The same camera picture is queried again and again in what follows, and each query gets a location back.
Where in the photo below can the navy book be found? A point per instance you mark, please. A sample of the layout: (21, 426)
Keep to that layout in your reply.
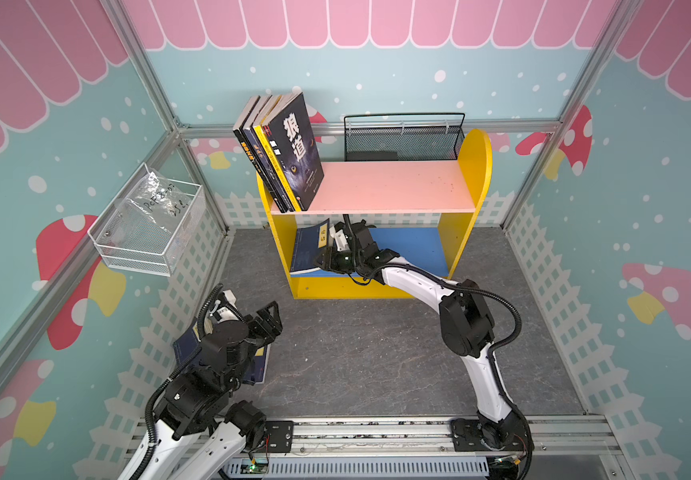
(310, 244)
(256, 373)
(186, 344)

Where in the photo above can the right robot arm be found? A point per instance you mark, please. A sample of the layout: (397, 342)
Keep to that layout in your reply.
(466, 323)

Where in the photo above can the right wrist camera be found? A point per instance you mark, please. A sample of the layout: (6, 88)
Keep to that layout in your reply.
(339, 238)

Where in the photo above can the purple old man book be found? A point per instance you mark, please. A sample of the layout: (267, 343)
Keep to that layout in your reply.
(259, 155)

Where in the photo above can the yellow pink blue bookshelf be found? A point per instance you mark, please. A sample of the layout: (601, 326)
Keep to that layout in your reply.
(456, 189)

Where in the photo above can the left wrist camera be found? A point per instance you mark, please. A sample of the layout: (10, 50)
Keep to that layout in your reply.
(225, 308)

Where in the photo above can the black Murphy's law book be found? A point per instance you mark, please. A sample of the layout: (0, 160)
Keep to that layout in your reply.
(237, 130)

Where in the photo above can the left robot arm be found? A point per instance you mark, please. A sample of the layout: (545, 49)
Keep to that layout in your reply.
(194, 429)

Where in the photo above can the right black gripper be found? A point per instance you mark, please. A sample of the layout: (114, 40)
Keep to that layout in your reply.
(337, 252)

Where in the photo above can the yellow cartoon boy book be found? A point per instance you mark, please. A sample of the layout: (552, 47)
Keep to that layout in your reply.
(263, 128)

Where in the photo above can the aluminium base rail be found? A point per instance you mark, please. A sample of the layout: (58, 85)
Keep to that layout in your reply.
(558, 447)

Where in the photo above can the white wire wall basket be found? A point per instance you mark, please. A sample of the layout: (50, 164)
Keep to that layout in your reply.
(125, 242)

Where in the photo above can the black mesh wire basket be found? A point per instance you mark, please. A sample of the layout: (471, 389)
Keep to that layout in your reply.
(422, 136)

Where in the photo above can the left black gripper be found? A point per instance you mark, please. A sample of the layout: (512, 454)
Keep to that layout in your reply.
(275, 325)

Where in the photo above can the black wolf book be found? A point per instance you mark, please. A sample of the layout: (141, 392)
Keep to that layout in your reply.
(293, 131)

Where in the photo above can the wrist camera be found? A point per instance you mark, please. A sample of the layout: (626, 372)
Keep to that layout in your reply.
(225, 308)
(339, 238)

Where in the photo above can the clear plastic bag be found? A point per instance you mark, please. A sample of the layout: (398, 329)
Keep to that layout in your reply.
(159, 202)

